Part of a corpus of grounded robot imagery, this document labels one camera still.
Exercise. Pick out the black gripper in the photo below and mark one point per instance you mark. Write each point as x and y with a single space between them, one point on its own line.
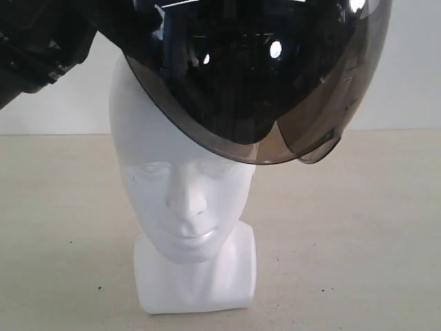
41 41

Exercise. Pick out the white mannequin head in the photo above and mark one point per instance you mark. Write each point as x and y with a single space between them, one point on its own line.
194 254

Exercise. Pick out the black helmet with tinted visor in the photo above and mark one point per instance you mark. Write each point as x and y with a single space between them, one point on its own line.
258 82

